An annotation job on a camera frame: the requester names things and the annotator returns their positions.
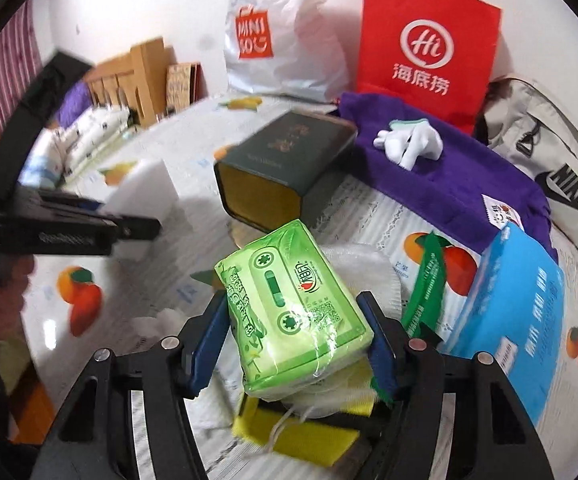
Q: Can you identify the red paper shopping bag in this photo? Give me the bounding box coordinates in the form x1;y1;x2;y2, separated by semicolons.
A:
356;0;502;134

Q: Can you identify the white foam block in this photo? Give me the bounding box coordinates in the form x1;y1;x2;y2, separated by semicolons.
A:
98;159;178;261

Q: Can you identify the dark green tea tin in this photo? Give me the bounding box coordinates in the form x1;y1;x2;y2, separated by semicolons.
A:
214;110;357;233

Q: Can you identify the green wet wipe sachet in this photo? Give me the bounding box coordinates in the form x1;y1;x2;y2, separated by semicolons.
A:
400;233;446;338

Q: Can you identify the wooden headboard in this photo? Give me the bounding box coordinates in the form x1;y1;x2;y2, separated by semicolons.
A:
83;37;175;128

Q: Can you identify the grey Nike bag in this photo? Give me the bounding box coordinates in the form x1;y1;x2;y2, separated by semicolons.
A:
482;76;578;249

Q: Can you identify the white sock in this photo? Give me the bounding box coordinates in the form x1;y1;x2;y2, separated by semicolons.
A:
372;118;444;171

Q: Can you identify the green tissue pack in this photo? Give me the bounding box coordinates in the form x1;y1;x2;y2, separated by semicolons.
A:
213;218;376;402

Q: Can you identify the white Miniso plastic bag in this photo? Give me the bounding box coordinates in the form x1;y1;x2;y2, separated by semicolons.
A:
224;0;350;103

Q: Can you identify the floral white pillow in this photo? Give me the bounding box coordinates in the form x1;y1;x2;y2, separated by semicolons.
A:
18;105;132;188

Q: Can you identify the striped red curtain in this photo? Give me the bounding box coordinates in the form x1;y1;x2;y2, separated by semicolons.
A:
0;0;42;132

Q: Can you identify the blue tissue pack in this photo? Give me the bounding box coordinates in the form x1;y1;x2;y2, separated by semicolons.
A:
443;223;564;422

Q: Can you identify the purple towel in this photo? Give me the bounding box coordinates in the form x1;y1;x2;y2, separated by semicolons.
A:
339;92;558;259

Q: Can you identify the left hand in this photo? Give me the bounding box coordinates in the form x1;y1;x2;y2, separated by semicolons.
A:
0;256;35;340

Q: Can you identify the small red white packet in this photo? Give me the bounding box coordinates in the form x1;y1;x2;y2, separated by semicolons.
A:
482;195;524;230

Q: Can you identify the yellow sponge cloth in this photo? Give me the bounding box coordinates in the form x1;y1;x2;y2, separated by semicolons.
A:
232;358;377;467

